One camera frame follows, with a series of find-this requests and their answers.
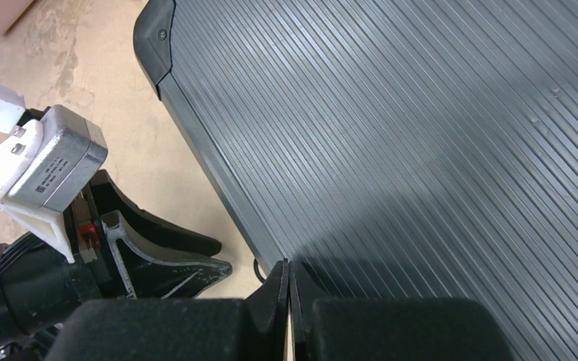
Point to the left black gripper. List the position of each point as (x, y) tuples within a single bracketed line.
[(154, 258)]

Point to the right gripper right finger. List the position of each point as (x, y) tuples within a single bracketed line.
[(334, 328)]

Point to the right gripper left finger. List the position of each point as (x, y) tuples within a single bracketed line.
[(180, 329)]

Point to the black foam-lined carry case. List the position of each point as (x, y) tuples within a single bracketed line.
[(397, 148)]

